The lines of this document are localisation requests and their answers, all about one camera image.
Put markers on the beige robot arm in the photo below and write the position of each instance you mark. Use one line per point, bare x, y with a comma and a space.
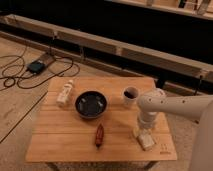
194, 107

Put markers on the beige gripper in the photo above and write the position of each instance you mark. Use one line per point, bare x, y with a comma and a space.
143, 126

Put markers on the black power adapter box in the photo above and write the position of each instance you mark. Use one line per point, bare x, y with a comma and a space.
36, 67

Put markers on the white plastic bottle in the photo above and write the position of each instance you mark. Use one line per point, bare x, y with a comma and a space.
64, 95

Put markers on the white cup with dark drink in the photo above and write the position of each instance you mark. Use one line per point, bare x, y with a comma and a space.
130, 94

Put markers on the wooden table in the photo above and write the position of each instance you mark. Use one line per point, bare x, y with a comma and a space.
61, 135

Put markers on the long wooden floor beam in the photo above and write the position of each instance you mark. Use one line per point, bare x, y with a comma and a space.
149, 56

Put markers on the dark ceramic bowl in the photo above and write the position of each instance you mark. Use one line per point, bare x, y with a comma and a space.
91, 104

